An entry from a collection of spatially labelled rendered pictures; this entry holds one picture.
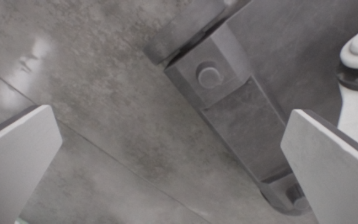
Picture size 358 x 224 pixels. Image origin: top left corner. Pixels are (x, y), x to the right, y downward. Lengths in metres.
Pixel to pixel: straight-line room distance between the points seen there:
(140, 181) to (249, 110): 0.54
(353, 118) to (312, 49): 0.19
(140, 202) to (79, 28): 0.68
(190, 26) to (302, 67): 0.23
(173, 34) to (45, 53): 0.46
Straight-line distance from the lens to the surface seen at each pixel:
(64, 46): 0.70
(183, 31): 0.38
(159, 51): 0.41
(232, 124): 0.45
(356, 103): 0.35
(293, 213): 0.66
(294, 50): 0.46
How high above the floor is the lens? 0.58
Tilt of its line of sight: 65 degrees down
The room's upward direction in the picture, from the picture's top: 168 degrees counter-clockwise
